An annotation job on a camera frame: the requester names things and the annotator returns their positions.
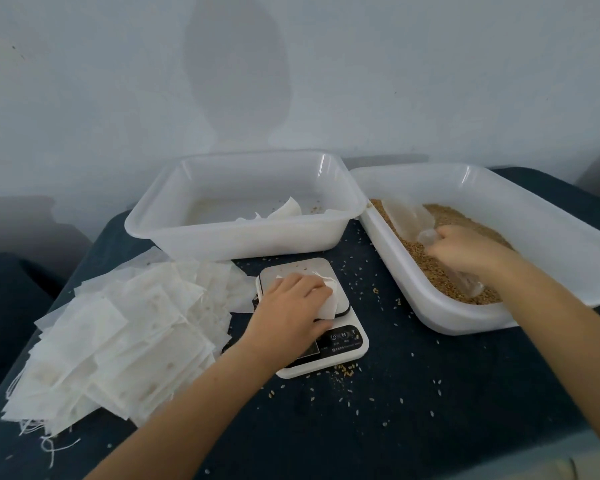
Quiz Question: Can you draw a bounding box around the white tray of grain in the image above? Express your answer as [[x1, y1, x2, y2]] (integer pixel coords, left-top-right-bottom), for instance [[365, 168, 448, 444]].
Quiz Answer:
[[350, 163, 600, 337]]

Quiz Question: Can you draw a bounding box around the white plastic tub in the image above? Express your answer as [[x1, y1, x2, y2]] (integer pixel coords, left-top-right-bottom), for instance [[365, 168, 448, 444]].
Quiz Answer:
[[125, 149, 369, 262]]

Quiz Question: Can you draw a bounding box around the pile of white bags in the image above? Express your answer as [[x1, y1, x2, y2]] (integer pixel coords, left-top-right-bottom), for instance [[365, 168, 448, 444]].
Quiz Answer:
[[0, 257, 258, 441]]

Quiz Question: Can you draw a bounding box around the white digital kitchen scale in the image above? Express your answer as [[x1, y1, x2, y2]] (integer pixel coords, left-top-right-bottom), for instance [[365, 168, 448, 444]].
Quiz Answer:
[[255, 257, 371, 380]]

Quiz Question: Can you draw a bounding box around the clear plastic scoop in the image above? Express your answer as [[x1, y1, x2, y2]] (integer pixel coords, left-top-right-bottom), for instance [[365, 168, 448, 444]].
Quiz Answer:
[[380, 197, 486, 298]]

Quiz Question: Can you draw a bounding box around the person's right hand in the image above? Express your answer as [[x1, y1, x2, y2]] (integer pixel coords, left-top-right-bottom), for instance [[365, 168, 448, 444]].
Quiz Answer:
[[423, 223, 523, 286]]

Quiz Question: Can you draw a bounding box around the person's left hand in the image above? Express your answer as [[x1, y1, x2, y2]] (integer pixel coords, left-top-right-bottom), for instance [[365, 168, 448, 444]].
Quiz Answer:
[[235, 271, 336, 372]]

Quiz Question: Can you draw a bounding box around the person's left forearm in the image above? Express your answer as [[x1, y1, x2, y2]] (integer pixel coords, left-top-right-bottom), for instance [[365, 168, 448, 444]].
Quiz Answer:
[[85, 345, 281, 480]]

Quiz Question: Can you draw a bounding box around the brown grain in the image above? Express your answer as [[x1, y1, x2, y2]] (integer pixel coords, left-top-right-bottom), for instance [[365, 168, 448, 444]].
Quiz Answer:
[[370, 199, 516, 306]]

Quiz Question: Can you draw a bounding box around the person's right forearm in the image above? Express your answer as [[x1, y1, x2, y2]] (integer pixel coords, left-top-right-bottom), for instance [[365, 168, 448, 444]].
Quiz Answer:
[[500, 257, 600, 461]]

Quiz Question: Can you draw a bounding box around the dark blue tablecloth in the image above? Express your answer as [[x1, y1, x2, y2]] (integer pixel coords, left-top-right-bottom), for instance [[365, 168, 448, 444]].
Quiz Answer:
[[0, 253, 66, 416], [0, 167, 600, 480]]

